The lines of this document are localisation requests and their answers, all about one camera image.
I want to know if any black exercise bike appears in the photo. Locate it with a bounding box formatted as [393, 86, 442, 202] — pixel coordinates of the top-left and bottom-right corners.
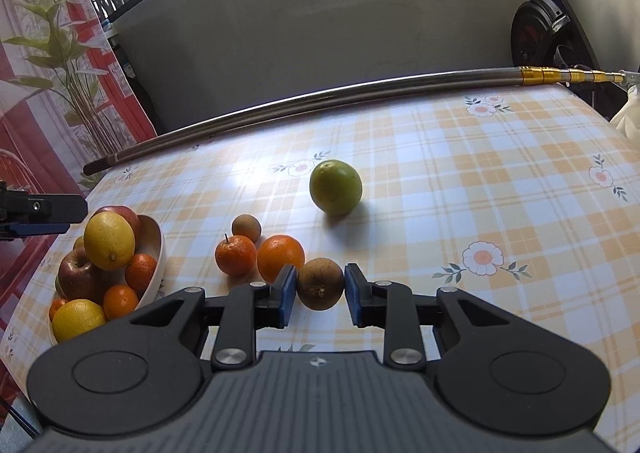
[510, 0, 640, 124]

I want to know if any large orange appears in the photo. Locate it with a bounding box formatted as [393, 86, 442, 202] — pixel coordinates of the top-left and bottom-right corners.
[125, 253, 159, 294]

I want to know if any printed red wall cloth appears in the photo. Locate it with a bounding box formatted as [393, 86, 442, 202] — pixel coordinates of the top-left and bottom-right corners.
[0, 0, 158, 399]

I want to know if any tangerine with stem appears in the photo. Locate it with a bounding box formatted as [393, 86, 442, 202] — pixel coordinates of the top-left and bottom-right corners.
[215, 233, 258, 277]

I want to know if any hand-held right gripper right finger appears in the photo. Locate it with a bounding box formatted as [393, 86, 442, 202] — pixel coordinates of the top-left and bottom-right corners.
[344, 263, 518, 370]

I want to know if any green orange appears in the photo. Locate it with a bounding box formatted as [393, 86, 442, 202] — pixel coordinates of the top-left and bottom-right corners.
[309, 159, 363, 216]

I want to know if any telescopic metal pole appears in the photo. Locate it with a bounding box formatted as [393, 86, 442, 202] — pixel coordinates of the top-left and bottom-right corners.
[82, 67, 628, 176]

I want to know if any brown round fruit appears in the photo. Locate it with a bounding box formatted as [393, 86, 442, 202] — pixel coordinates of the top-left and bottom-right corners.
[296, 257, 347, 311]

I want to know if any cream plate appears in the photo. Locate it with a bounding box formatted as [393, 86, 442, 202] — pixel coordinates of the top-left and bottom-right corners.
[48, 214, 167, 346]

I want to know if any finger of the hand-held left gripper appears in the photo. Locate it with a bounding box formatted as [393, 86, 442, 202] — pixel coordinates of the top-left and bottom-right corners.
[0, 223, 70, 240]
[0, 193, 89, 225]

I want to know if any white bag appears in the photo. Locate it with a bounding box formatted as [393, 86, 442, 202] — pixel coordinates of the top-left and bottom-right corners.
[610, 83, 640, 139]

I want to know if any red apple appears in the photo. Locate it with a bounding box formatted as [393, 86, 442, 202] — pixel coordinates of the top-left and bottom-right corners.
[95, 206, 142, 244]
[57, 247, 113, 304]

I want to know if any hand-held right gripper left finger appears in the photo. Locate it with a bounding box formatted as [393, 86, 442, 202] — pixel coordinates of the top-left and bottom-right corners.
[127, 263, 299, 370]

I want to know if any checked floral tablecloth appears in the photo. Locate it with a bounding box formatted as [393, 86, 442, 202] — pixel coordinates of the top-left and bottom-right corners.
[0, 83, 640, 453]

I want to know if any large yellow citrus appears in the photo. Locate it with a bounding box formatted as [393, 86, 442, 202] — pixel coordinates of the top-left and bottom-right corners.
[52, 299, 107, 344]
[83, 211, 137, 272]

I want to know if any small brown fruit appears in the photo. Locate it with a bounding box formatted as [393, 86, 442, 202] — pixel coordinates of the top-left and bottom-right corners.
[231, 214, 262, 243]

